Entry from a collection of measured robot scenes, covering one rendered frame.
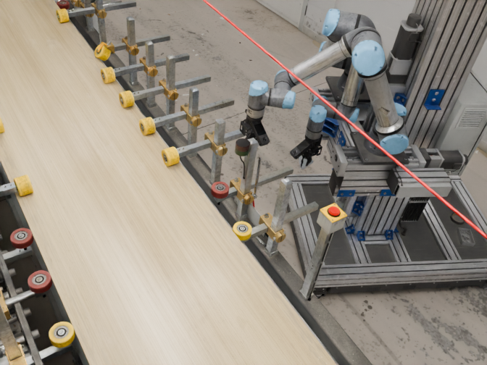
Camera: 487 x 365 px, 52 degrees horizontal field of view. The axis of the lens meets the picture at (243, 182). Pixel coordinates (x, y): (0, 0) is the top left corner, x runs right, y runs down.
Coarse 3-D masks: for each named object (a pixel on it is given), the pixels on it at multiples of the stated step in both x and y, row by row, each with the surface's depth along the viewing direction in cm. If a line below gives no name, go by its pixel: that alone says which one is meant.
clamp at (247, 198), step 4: (232, 180) 232; (240, 180) 232; (232, 184) 231; (236, 184) 230; (240, 184) 230; (236, 188) 228; (240, 192) 227; (240, 196) 228; (244, 196) 226; (248, 196) 225; (252, 196) 226; (240, 200) 229; (244, 200) 226; (248, 200) 226; (252, 200) 228; (248, 204) 228
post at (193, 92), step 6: (192, 90) 238; (198, 90) 239; (192, 96) 239; (198, 96) 241; (192, 102) 241; (198, 102) 244; (192, 108) 244; (198, 108) 246; (192, 114) 247; (192, 126) 252; (192, 132) 255; (192, 138) 258
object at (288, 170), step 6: (288, 168) 243; (270, 174) 239; (276, 174) 239; (282, 174) 241; (288, 174) 244; (252, 180) 234; (258, 180) 235; (264, 180) 236; (270, 180) 239; (252, 186) 233; (258, 186) 236; (234, 192) 228; (216, 198) 225; (222, 198) 226
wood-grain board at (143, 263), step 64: (0, 0) 328; (0, 64) 275; (64, 64) 281; (64, 128) 241; (128, 128) 246; (64, 192) 211; (128, 192) 215; (192, 192) 219; (64, 256) 188; (128, 256) 191; (192, 256) 194; (128, 320) 171; (192, 320) 174; (256, 320) 177
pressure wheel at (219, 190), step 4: (212, 184) 223; (216, 184) 223; (220, 184) 224; (224, 184) 224; (212, 188) 221; (216, 188) 222; (220, 188) 222; (224, 188) 222; (228, 188) 222; (212, 192) 221; (216, 192) 220; (220, 192) 220; (224, 192) 220; (228, 192) 223; (216, 196) 221; (220, 196) 221; (224, 196) 222
